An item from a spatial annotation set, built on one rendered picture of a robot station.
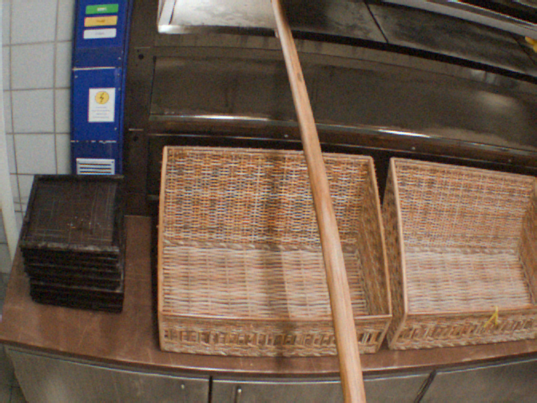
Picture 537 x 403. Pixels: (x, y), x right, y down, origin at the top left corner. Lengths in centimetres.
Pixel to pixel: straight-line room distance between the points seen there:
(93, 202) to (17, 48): 51
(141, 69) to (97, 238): 45
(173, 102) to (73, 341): 68
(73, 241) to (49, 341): 29
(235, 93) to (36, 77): 58
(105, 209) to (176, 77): 38
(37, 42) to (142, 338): 84
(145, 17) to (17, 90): 44
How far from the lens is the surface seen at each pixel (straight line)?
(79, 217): 169
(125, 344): 169
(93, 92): 176
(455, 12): 158
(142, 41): 171
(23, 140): 193
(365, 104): 183
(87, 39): 169
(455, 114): 191
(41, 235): 165
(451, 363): 180
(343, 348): 94
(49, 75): 180
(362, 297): 187
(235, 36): 170
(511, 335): 191
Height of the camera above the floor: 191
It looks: 39 degrees down
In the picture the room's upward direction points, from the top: 9 degrees clockwise
